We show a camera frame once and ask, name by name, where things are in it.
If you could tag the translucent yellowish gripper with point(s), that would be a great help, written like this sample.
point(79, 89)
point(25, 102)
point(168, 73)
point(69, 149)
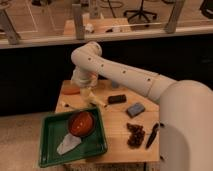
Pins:
point(86, 93)

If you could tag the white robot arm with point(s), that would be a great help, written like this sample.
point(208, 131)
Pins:
point(185, 108)

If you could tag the yellow banana toy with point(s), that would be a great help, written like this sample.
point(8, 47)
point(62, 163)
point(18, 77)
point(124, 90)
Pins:
point(93, 99)

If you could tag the blue cup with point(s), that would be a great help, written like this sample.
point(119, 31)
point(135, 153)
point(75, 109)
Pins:
point(114, 85)

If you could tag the red bowl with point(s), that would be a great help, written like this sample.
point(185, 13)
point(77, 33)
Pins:
point(81, 124)

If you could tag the black rectangular block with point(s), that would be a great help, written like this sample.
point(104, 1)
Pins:
point(116, 99)

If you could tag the white crumpled cloth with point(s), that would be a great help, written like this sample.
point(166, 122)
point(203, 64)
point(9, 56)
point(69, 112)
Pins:
point(69, 143)

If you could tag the blue sponge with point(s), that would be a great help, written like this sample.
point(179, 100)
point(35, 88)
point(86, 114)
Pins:
point(135, 109)

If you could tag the dark grape bunch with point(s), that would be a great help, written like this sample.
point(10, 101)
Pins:
point(137, 135)

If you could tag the small wooden background table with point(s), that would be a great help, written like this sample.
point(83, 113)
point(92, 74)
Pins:
point(100, 25)

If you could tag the black knife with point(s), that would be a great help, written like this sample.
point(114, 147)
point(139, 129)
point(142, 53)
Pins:
point(152, 135)

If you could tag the black office chair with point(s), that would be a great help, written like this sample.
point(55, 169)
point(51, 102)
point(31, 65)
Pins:
point(141, 12)

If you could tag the grey metal post middle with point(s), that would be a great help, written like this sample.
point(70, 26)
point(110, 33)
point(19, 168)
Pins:
point(78, 21)

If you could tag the grey metal post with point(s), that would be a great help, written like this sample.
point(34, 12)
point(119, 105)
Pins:
point(11, 34)
point(78, 21)
point(174, 17)

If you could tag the grey metal post left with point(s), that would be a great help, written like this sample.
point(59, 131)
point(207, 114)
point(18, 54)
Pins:
point(11, 34)

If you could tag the grey metal post right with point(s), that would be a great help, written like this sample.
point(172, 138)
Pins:
point(174, 17)

